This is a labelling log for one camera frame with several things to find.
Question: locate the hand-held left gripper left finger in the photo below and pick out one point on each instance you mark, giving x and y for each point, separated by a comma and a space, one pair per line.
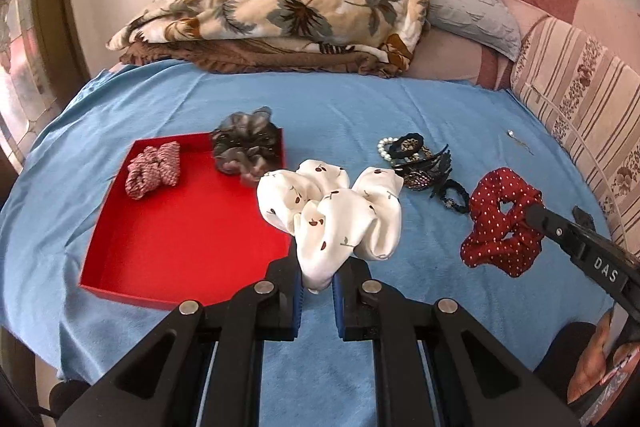
297, 302

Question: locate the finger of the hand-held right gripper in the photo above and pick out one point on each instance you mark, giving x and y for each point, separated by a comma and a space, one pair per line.
585, 219
550, 227

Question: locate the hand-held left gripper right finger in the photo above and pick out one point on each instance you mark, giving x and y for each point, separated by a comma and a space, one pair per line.
339, 307

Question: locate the red polka dot scrunchie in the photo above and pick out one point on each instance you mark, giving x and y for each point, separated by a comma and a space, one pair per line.
485, 202

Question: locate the white cherry print scrunchie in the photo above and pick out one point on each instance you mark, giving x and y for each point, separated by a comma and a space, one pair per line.
325, 217

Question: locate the red tray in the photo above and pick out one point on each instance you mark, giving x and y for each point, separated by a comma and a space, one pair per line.
190, 232

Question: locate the black claw hair clip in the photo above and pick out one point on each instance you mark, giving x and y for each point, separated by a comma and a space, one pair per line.
440, 159

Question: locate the leopard print hair clip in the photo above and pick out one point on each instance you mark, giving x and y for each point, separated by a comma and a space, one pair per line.
417, 181

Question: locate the brown printed pouch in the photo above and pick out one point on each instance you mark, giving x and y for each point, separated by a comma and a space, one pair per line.
595, 357

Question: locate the silver hairpin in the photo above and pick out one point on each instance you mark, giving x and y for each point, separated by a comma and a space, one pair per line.
511, 133

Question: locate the striped floral cushion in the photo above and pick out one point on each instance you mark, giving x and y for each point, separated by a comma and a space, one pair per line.
575, 82

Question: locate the grey sheer scrunchie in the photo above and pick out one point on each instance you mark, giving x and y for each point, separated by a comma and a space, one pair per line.
245, 142

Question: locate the pink checked scrunchie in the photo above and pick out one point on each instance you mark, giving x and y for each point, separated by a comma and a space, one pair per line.
150, 172

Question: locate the pink pillow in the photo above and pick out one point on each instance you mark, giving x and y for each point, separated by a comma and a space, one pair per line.
450, 57

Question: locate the blue bed sheet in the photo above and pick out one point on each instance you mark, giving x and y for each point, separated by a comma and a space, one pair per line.
350, 107

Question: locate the grey pillow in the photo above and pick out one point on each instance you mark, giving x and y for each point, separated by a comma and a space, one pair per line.
465, 7

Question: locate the brown blanket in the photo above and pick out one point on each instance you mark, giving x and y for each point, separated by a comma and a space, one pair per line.
225, 57

